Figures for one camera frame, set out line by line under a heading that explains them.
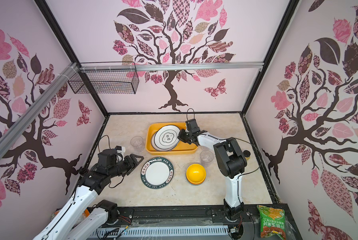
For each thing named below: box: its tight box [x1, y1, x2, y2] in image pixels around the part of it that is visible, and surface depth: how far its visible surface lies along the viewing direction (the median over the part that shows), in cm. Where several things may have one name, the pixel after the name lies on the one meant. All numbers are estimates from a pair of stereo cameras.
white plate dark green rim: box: [140, 156, 175, 190], surface depth 89 cm
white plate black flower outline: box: [153, 125, 181, 150], surface depth 102 cm
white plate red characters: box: [151, 128, 161, 152], surface depth 102 cm
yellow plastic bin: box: [145, 122, 198, 155], surface depth 98 cm
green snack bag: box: [256, 205, 286, 240], surface depth 70 cm
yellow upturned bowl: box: [186, 163, 207, 185], surface depth 85 cm
